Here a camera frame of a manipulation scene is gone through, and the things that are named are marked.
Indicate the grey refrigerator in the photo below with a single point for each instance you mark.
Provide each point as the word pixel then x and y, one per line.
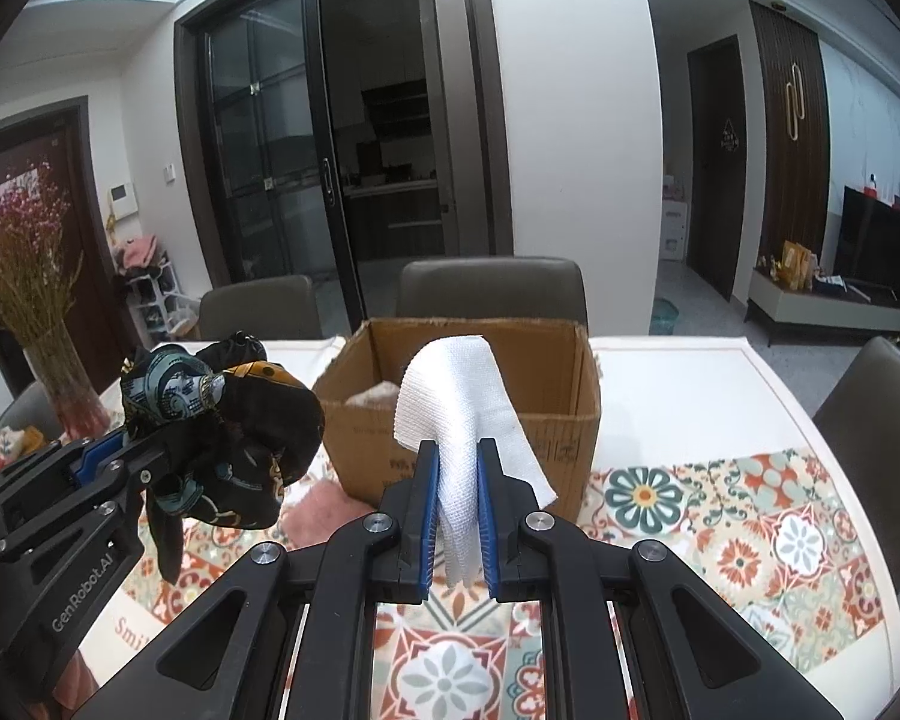
pixel 439 120

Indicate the vase of dried flowers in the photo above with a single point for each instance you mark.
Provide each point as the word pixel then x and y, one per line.
pixel 67 157

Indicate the pink plush item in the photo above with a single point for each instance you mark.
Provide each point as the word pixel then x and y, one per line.
pixel 139 251

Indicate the white intercom panel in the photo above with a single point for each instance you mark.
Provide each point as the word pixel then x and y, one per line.
pixel 123 199

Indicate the white waffle dishcloth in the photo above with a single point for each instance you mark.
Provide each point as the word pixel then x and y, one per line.
pixel 457 397

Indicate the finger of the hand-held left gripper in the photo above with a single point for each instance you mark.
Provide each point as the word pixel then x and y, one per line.
pixel 94 457
pixel 131 476

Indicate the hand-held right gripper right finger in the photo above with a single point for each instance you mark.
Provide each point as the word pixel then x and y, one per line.
pixel 487 525

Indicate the white television cabinet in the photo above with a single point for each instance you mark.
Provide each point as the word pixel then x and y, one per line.
pixel 817 311

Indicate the white shoe rack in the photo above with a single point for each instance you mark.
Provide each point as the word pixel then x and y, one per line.
pixel 161 307

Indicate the black patterned silk scarf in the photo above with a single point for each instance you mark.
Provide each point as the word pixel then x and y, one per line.
pixel 255 450

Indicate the yellow gift boxes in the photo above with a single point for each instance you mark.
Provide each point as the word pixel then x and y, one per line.
pixel 799 264

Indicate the floral printed tablecloth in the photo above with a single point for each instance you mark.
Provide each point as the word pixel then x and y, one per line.
pixel 720 390

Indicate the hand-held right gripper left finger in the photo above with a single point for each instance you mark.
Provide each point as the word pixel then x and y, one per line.
pixel 429 525

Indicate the door hanging ornament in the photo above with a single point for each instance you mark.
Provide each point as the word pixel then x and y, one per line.
pixel 731 135

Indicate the green plastic basin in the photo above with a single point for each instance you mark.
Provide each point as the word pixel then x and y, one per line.
pixel 665 315

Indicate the glass vase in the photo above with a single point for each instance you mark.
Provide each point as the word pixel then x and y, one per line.
pixel 67 390

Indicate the stacked hallway storage boxes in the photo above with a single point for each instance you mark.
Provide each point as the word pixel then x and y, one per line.
pixel 675 221

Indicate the pink fuzzy cloth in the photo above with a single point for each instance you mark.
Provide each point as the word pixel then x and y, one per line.
pixel 322 510

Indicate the grey dining chair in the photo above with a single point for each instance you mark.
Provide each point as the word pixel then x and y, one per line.
pixel 487 289
pixel 34 409
pixel 885 427
pixel 259 307

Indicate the black television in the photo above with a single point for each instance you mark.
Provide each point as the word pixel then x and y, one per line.
pixel 885 247

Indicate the dark hallway door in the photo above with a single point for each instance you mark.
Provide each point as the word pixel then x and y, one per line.
pixel 716 202

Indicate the dark sliding glass door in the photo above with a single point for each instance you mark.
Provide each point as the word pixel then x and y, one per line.
pixel 270 127

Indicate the brown cardboard box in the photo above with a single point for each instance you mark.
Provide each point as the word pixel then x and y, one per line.
pixel 352 442

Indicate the yellow tissue box floral cover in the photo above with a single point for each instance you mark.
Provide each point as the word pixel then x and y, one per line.
pixel 7 446

